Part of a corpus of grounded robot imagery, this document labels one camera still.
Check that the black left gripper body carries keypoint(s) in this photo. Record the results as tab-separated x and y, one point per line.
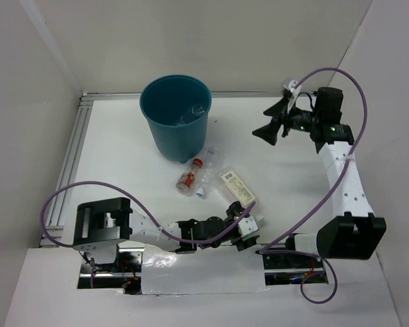
241	244

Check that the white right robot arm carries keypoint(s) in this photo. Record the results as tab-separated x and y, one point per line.
354	231

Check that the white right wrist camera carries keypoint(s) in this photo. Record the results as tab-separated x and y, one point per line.
290	91

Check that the aluminium frame rail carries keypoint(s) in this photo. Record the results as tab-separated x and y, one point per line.
111	148

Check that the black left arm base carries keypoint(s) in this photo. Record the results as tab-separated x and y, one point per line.
124	273

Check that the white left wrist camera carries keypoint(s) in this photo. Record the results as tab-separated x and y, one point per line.
247	226

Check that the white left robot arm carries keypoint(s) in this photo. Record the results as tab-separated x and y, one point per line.
102	225

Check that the labelled clear plastic bottle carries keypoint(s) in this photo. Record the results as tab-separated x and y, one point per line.
233	189

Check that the teal plastic bin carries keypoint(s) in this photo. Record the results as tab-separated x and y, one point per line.
162	102

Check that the silver tape sheet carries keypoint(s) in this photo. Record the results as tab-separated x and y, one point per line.
211	271

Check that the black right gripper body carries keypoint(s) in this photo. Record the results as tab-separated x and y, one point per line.
303	120

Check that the clear slim plastic bottle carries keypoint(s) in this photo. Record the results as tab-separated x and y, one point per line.
212	162

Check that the clear ribbed bottle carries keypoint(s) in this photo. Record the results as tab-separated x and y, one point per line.
192	114

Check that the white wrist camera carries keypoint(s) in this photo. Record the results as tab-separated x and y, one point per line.
247	226
290	91

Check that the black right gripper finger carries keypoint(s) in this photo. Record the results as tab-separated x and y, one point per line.
278	110
268	133

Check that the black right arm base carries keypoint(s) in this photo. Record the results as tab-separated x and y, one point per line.
291	269

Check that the red capped small bottle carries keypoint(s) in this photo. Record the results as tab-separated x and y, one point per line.
186	180

